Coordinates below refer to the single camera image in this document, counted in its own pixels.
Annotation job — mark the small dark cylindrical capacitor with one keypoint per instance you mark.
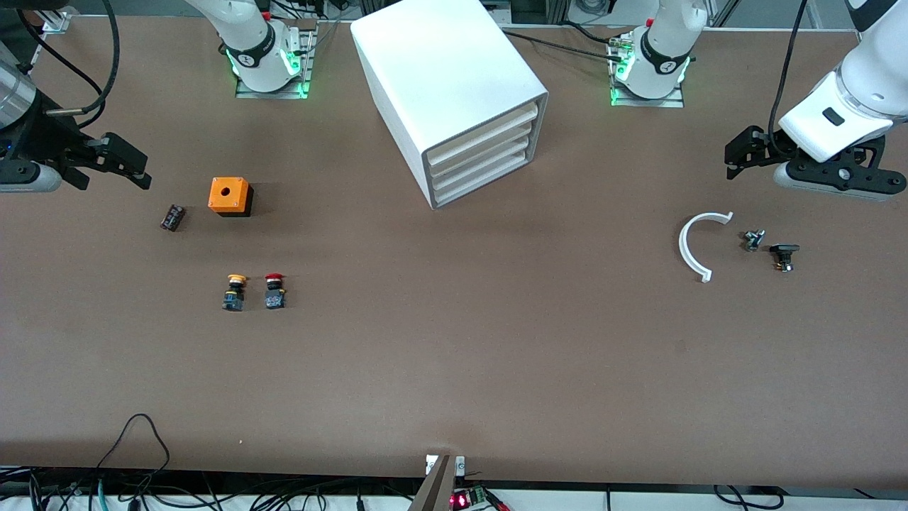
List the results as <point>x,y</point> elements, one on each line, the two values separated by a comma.
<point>172,218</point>

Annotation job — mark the white cabinet drawer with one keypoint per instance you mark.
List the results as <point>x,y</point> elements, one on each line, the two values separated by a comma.
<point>482,149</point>
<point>482,178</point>
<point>482,135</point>
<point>482,164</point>

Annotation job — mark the orange box with black base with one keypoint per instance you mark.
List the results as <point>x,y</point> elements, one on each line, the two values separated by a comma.
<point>228,193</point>

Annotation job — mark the red push button switch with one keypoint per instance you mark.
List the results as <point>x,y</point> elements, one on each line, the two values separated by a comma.
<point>275,292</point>

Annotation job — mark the yellow push button switch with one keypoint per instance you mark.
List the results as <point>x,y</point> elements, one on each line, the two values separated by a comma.
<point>235,292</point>

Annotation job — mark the white drawer cabinet housing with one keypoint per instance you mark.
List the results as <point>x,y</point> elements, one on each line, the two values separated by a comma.
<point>440,57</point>

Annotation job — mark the black knob switch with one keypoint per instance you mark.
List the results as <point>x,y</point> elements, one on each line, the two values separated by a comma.
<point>784,250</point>

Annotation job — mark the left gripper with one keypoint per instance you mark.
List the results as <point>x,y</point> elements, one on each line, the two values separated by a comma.
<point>759,150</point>

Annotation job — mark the white curved plastic arc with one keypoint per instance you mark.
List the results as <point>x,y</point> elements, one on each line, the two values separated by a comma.
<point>685,245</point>

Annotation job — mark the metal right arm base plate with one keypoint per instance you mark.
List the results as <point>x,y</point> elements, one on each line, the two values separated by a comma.
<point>273,94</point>

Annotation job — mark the aluminium frame corner profile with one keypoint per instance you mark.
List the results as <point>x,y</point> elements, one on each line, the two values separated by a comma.
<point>57,21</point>

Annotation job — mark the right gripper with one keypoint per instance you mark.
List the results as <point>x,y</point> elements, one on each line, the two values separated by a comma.
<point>51,145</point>

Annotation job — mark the circuit board with red light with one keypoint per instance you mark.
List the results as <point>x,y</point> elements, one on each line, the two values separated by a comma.
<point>468,499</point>

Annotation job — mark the small metal switch part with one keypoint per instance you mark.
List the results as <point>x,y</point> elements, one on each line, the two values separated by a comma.
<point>753,240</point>

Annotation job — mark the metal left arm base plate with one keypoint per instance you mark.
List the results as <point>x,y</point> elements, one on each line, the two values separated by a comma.
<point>649,103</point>

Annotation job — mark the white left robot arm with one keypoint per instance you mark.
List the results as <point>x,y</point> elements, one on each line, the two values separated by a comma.
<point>663,42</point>

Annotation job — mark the brown camera mount post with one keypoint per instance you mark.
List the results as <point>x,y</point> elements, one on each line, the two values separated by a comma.
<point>434,490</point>

